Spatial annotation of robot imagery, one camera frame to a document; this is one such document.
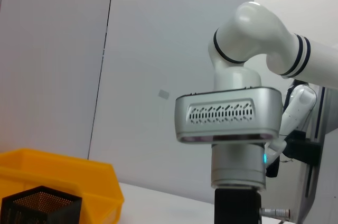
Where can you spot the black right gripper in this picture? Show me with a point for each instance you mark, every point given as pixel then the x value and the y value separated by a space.
pixel 235 208

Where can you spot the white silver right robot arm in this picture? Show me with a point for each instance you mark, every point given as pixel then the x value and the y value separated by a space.
pixel 245 39

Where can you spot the black mesh pen holder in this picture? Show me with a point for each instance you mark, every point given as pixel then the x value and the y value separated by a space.
pixel 47 212

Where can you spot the robot torso metal column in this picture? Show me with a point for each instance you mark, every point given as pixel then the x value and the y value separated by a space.
pixel 327 155

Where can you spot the yellow plastic storage bin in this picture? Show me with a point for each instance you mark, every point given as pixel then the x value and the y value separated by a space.
pixel 92 176

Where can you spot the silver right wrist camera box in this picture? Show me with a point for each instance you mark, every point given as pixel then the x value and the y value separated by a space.
pixel 227 114

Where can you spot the small grey wall sticker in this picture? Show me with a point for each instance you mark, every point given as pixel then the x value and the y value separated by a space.
pixel 163 94

